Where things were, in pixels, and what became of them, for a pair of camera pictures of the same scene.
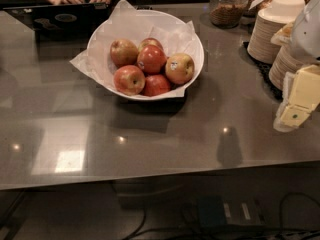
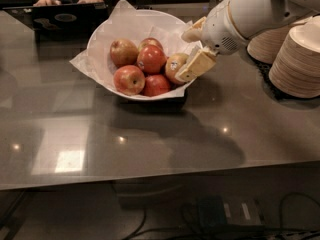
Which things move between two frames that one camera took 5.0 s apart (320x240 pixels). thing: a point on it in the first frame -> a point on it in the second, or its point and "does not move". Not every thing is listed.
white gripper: (307, 34) -> (220, 33)
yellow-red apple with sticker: (179, 68) does not move
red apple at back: (149, 41) does not move
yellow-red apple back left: (123, 52) does not move
